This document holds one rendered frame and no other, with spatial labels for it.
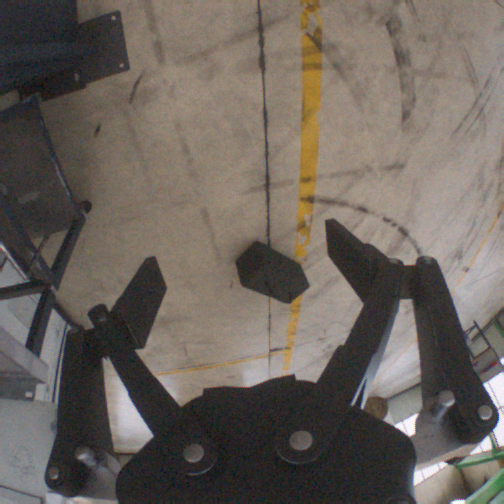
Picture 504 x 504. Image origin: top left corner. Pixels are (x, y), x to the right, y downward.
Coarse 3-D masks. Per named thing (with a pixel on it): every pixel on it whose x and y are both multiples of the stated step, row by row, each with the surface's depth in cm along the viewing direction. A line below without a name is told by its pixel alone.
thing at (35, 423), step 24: (0, 408) 53; (24, 408) 58; (48, 408) 63; (0, 432) 46; (24, 432) 52; (48, 432) 56; (0, 456) 40; (24, 456) 45; (48, 456) 50; (0, 480) 34; (24, 480) 39
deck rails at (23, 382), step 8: (0, 376) 45; (8, 376) 45; (16, 376) 45; (24, 376) 46; (32, 376) 46; (0, 384) 44; (8, 384) 44; (16, 384) 45; (24, 384) 45; (32, 384) 46; (0, 392) 42; (8, 392) 43; (16, 392) 43; (24, 392) 44; (32, 392) 44; (24, 400) 42; (32, 400) 43
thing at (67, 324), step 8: (64, 320) 152; (64, 328) 150; (64, 336) 146; (64, 344) 142; (56, 352) 133; (56, 360) 130; (104, 360) 193; (56, 368) 127; (104, 368) 188; (56, 376) 124; (104, 376) 185; (56, 384) 120; (56, 392) 116; (48, 400) 108; (56, 400) 113
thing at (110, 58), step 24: (96, 24) 57; (120, 24) 60; (0, 48) 21; (24, 48) 27; (48, 48) 36; (72, 48) 47; (96, 48) 64; (120, 48) 67; (96, 72) 70; (120, 72) 73
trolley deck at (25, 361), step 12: (0, 336) 39; (12, 336) 43; (0, 348) 38; (12, 348) 42; (24, 348) 46; (0, 360) 40; (12, 360) 40; (24, 360) 45; (36, 360) 49; (24, 372) 45; (36, 372) 48
